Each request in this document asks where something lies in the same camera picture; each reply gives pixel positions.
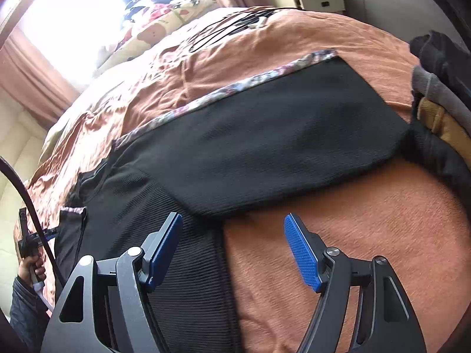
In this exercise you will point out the bright window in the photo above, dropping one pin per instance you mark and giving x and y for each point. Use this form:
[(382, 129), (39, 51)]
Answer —
[(84, 18)]

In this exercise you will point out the white charger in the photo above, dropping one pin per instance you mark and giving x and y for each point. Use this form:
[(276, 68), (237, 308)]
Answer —
[(257, 25)]

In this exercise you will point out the black shorts with floral trim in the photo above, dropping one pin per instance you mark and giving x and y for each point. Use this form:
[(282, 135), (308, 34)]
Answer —
[(257, 136)]

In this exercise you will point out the plain black folded garment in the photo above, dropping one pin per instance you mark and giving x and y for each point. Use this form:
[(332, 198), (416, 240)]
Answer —
[(434, 150)]

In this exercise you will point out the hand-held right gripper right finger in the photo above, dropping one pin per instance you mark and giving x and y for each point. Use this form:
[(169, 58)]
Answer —
[(301, 252)]

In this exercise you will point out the person's left hand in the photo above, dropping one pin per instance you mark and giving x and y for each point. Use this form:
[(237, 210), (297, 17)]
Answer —
[(27, 270)]

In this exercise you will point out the cream duvet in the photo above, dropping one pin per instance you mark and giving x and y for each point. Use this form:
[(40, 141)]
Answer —
[(77, 117)]

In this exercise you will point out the cream padded headboard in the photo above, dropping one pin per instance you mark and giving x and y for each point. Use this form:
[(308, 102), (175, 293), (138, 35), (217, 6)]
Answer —
[(16, 143)]

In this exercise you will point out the cream nightstand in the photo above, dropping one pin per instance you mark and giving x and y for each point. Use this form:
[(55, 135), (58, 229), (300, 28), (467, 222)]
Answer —
[(316, 2)]

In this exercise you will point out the grey folded garment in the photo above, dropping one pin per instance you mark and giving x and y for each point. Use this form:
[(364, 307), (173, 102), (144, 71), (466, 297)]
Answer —
[(438, 90)]

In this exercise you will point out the orange-brown blanket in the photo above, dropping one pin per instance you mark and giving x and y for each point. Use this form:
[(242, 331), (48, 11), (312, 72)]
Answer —
[(349, 246)]

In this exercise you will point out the black garment with white print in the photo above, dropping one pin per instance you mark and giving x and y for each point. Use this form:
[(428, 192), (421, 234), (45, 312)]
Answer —
[(441, 55)]

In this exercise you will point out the tan folded garment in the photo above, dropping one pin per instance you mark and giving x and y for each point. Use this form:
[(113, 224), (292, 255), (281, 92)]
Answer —
[(438, 117)]

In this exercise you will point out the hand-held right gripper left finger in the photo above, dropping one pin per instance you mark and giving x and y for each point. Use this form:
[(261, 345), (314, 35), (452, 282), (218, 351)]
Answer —
[(167, 252)]

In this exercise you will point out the red plush toy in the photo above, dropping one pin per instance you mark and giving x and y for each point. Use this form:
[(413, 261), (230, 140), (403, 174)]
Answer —
[(158, 11)]

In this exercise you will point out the pink curtain beside headboard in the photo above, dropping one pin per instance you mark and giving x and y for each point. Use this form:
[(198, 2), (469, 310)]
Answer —
[(33, 77)]

